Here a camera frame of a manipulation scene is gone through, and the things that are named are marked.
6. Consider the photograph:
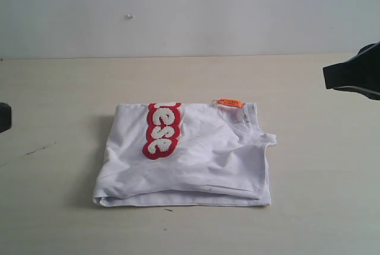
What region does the orange neck label tag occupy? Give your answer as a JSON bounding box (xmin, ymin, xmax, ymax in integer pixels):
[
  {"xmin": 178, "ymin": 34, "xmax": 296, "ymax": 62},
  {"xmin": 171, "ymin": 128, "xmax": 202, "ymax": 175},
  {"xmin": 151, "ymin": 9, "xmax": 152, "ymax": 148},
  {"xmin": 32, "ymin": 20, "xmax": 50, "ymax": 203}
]
[{"xmin": 217, "ymin": 99, "xmax": 243, "ymax": 108}]

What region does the white t-shirt with red lettering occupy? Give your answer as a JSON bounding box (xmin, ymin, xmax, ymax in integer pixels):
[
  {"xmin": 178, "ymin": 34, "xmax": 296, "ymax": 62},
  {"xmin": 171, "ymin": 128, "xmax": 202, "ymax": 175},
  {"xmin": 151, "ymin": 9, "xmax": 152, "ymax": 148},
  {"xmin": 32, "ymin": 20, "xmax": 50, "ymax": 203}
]
[{"xmin": 93, "ymin": 102, "xmax": 276, "ymax": 207}]

